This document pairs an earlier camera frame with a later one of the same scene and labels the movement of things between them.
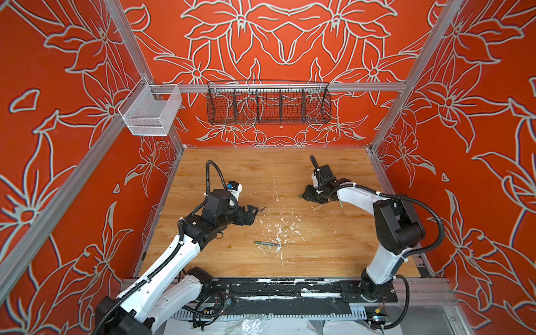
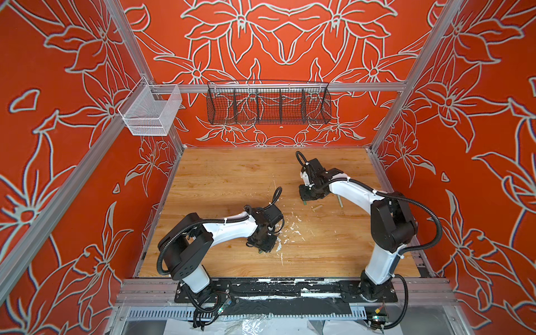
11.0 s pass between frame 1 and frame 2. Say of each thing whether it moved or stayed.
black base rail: stayed
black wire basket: stayed
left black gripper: moved
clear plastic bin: stayed
